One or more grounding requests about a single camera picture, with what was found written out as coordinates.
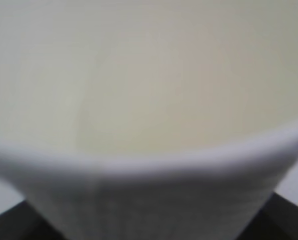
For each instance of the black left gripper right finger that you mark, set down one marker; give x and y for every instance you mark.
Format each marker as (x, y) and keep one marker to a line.
(277, 220)

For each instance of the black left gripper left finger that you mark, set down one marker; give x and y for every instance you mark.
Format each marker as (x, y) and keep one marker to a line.
(22, 222)

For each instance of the white paper cup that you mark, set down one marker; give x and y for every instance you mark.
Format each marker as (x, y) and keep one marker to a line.
(148, 119)

